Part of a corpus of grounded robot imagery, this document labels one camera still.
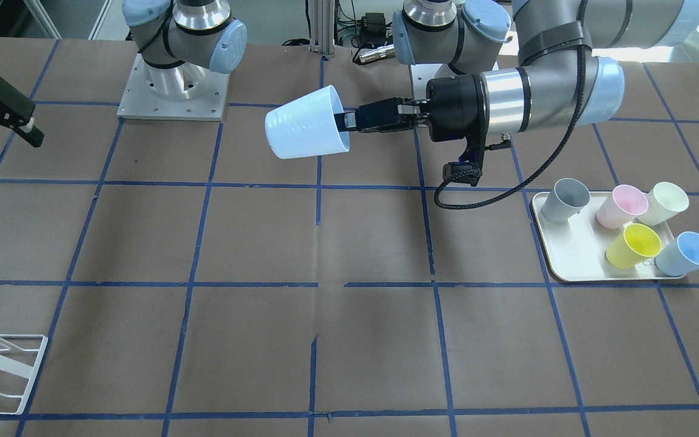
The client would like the aluminium frame post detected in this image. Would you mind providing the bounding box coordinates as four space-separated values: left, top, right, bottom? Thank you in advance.
305 1 337 58

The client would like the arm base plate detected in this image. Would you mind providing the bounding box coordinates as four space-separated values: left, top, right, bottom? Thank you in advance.
117 55 230 122
408 64 445 100

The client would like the grey plastic cup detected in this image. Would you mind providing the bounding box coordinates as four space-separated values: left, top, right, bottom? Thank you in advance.
541 178 590 222

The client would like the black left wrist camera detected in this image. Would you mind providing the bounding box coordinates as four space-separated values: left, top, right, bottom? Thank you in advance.
443 161 482 186

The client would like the light blue cup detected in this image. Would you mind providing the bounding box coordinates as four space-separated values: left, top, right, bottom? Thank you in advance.
655 231 699 277
265 85 350 160

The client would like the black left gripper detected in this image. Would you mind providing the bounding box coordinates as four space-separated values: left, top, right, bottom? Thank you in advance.
333 74 487 144

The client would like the cream white plastic cup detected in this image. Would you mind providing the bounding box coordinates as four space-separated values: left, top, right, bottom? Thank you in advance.
638 181 690 226

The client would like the pink plastic cup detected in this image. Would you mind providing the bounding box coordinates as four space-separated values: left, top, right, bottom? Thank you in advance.
595 185 649 229

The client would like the yellow plastic cup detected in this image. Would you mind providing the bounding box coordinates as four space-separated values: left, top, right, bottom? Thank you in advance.
605 223 663 270

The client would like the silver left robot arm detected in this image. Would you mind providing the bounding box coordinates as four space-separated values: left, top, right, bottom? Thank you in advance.
331 1 699 142

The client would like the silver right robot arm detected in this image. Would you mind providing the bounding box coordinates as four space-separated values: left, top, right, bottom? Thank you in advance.
0 1 248 147

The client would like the white plastic tray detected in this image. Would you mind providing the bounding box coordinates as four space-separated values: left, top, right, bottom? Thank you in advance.
532 191 671 282

